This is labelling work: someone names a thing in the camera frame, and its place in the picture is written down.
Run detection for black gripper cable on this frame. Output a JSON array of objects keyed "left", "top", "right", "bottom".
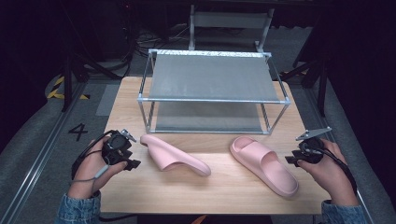
[
  {"left": 306, "top": 146, "right": 359, "bottom": 195},
  {"left": 70, "top": 130, "right": 115, "bottom": 181}
]

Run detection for black tripod stand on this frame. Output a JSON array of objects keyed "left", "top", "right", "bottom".
[
  {"left": 60, "top": 52, "right": 122, "bottom": 113},
  {"left": 279, "top": 52, "right": 331, "bottom": 119}
]

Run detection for bundle of floor cables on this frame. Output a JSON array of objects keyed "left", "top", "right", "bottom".
[{"left": 134, "top": 24, "right": 191, "bottom": 57}]

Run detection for pink slipper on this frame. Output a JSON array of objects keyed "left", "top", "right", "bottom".
[
  {"left": 139, "top": 133, "right": 212, "bottom": 177},
  {"left": 229, "top": 135, "right": 300, "bottom": 199}
]

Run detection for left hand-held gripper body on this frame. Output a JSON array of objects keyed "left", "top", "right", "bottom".
[{"left": 102, "top": 129, "right": 138, "bottom": 166}]

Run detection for metal shoe rack grey shelves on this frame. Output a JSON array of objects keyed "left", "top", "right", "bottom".
[{"left": 137, "top": 49, "right": 291, "bottom": 135}]

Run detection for person's left hand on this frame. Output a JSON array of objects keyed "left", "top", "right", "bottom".
[{"left": 68, "top": 136, "right": 129, "bottom": 200}]

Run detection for yellow black floor tape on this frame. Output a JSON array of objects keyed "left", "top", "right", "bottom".
[{"left": 46, "top": 76, "right": 92, "bottom": 101}]

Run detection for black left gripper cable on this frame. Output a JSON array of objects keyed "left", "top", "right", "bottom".
[{"left": 70, "top": 130, "right": 115, "bottom": 181}]

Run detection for grey wrist strap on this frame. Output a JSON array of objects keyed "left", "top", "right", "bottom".
[{"left": 71, "top": 164, "right": 110, "bottom": 195}]

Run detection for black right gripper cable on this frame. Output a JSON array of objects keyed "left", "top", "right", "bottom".
[{"left": 306, "top": 146, "right": 359, "bottom": 195}]

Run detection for person's right hand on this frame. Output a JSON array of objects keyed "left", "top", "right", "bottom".
[{"left": 297, "top": 138, "right": 359, "bottom": 206}]

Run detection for grey metal frame stand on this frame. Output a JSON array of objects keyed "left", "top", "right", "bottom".
[{"left": 188, "top": 4, "right": 276, "bottom": 54}]

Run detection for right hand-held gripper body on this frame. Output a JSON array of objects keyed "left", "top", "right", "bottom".
[{"left": 292, "top": 126, "right": 332, "bottom": 164}]

